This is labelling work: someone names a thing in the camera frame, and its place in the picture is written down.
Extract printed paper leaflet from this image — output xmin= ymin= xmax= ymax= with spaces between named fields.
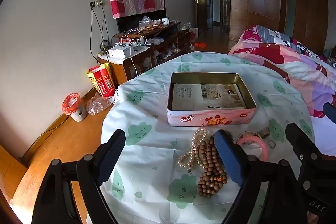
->
xmin=172 ymin=83 xmax=247 ymax=111

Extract white bed sheet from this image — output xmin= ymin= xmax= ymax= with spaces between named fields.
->
xmin=310 ymin=115 xmax=336 ymax=156

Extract pink bangle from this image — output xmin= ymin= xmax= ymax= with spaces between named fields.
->
xmin=237 ymin=135 xmax=269 ymax=161

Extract wooden bead bracelet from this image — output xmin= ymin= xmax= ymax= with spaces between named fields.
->
xmin=197 ymin=136 xmax=227 ymax=198

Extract clear bag of snacks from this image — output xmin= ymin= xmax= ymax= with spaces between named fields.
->
xmin=139 ymin=16 xmax=153 ymax=30

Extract green cloud print tablecloth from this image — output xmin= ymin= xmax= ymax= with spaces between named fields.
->
xmin=101 ymin=51 xmax=315 ymax=224

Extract bin with red liner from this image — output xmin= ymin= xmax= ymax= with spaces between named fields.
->
xmin=62 ymin=93 xmax=87 ymax=122

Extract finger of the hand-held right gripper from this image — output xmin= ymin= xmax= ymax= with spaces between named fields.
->
xmin=322 ymin=102 xmax=336 ymax=124
xmin=285 ymin=122 xmax=336 ymax=174

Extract white cardboard box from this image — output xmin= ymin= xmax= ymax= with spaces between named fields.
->
xmin=108 ymin=46 xmax=135 ymax=59

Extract patchwork quilt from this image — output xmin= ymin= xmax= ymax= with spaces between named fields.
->
xmin=228 ymin=25 xmax=336 ymax=118

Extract wooden television cabinet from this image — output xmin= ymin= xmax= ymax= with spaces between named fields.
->
xmin=97 ymin=21 xmax=192 ymax=85

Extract red patchwork cover cloth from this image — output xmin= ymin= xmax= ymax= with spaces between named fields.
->
xmin=109 ymin=0 xmax=165 ymax=19

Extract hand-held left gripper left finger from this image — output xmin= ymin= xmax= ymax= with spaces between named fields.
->
xmin=31 ymin=129 xmax=126 ymax=224

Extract wooden wardrobe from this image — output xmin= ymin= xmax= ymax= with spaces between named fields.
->
xmin=227 ymin=0 xmax=336 ymax=62

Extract thin silver bangle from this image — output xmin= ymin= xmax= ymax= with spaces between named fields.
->
xmin=243 ymin=127 xmax=271 ymax=139

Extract pearl necklace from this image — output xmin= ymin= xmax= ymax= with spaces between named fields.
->
xmin=178 ymin=128 xmax=209 ymax=168

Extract black television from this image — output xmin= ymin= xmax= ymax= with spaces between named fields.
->
xmin=117 ymin=9 xmax=167 ymax=32

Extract red and yellow bag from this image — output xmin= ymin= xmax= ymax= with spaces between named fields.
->
xmin=87 ymin=63 xmax=116 ymax=97

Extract hanging black cables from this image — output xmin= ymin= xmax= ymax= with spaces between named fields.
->
xmin=90 ymin=6 xmax=109 ymax=59

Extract pink tin box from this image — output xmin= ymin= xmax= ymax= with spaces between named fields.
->
xmin=167 ymin=72 xmax=257 ymax=127

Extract clear plastic bag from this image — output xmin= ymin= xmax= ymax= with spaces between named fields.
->
xmin=86 ymin=92 xmax=112 ymax=116

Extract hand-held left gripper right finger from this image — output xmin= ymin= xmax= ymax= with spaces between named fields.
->
xmin=214 ymin=130 xmax=307 ymax=224

